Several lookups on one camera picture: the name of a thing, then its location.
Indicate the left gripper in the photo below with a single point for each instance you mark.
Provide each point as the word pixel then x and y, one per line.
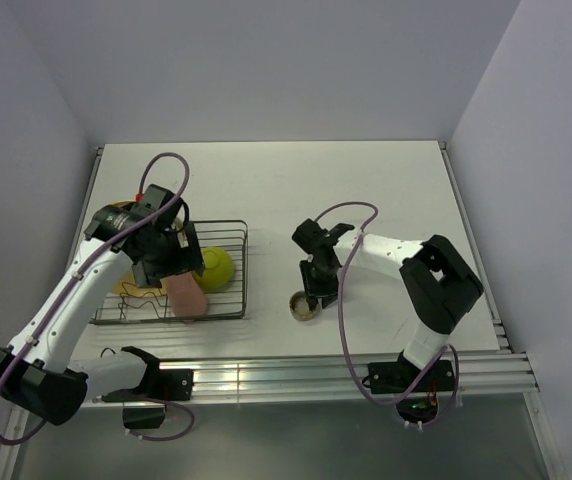
pixel 186 258

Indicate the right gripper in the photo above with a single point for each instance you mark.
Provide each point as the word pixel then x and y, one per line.
pixel 314 289

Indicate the small speckled ceramic cup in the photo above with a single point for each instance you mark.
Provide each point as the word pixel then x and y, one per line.
pixel 302 307

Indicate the plain yellow bear plate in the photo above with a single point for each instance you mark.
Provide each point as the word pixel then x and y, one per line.
pixel 126 285

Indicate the pink plastic cup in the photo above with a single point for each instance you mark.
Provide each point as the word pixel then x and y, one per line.
pixel 186 298

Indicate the lime green bowl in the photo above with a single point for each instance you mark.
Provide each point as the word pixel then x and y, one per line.
pixel 219 269

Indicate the yellow cream leaf plate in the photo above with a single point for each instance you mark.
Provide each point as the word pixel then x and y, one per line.
pixel 124 204

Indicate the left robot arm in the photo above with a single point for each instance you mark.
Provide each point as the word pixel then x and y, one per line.
pixel 35 369

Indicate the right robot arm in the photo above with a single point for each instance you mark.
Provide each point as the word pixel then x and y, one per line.
pixel 440 284

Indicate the black wire dish rack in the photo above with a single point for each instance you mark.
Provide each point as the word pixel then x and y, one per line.
pixel 152 305

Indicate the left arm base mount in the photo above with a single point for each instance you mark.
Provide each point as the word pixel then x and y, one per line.
pixel 167 399

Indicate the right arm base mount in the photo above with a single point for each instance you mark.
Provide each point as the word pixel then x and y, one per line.
pixel 437 389

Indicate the aluminium table edge rail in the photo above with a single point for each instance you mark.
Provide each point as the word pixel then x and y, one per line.
pixel 286 380

